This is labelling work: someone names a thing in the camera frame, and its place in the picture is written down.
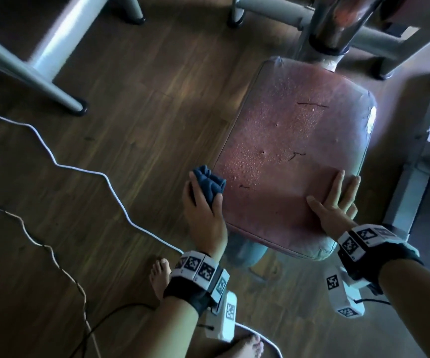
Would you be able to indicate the left marker wristband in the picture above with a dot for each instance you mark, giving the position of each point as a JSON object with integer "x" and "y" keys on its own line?
{"x": 196, "y": 272}

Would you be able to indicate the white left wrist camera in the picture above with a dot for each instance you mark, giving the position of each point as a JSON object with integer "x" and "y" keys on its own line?
{"x": 224, "y": 316}

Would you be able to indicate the person's left forearm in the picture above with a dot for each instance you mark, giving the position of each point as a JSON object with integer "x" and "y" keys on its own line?
{"x": 166, "y": 331}

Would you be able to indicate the chrome seat post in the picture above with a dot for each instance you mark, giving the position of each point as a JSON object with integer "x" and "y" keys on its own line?
{"x": 334, "y": 22}

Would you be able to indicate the person's right hand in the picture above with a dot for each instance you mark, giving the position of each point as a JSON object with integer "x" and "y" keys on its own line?
{"x": 334, "y": 212}

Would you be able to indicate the person's left foot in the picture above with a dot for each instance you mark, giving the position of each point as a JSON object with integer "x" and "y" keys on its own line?
{"x": 159, "y": 279}

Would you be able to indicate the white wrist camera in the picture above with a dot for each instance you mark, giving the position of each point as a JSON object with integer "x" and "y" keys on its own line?
{"x": 224, "y": 316}
{"x": 340, "y": 294}

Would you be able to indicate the worn red bench seat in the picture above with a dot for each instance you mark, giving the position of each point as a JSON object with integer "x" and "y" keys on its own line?
{"x": 293, "y": 145}

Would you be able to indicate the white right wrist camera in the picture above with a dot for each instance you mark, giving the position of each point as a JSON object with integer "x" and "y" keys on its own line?
{"x": 340, "y": 294}

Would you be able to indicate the right marker wristband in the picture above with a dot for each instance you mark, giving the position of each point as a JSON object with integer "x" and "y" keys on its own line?
{"x": 371, "y": 249}

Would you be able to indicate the person's left hand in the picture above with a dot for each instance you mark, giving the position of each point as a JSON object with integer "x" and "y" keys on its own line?
{"x": 203, "y": 223}

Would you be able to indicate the person's foot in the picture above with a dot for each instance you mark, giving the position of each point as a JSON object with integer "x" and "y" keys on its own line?
{"x": 159, "y": 279}
{"x": 248, "y": 348}

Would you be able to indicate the marker wristband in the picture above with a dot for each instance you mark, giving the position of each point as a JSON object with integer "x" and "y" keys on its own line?
{"x": 196, "y": 272}
{"x": 371, "y": 249}

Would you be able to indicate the person's right foot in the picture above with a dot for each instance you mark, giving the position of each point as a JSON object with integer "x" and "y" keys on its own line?
{"x": 248, "y": 348}

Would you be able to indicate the grey gym machine frame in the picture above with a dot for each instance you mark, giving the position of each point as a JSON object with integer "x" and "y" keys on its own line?
{"x": 274, "y": 14}

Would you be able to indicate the blue cleaning cloth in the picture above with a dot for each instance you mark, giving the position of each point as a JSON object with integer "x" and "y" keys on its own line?
{"x": 209, "y": 182}

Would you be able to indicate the person's right forearm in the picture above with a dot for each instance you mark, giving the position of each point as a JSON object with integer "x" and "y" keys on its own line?
{"x": 420, "y": 305}

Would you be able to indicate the grey treadmill frame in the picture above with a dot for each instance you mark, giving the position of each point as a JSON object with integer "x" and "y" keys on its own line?
{"x": 405, "y": 197}

